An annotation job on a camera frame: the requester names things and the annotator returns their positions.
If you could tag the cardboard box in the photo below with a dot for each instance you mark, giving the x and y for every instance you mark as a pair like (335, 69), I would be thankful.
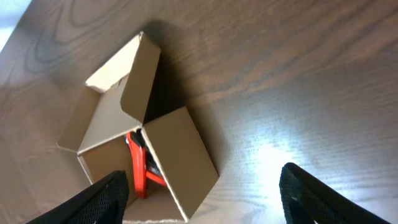
(113, 104)

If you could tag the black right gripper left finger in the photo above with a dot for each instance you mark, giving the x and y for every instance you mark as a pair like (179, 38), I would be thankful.
(103, 202)

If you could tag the red black stapler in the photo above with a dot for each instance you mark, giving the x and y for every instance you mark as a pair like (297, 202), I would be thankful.
(152, 170)

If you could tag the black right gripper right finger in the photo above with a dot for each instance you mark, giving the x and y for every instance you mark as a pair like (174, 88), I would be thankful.
(305, 199)

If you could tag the orange utility knife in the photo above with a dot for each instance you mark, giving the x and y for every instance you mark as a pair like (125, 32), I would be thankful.
(138, 153)

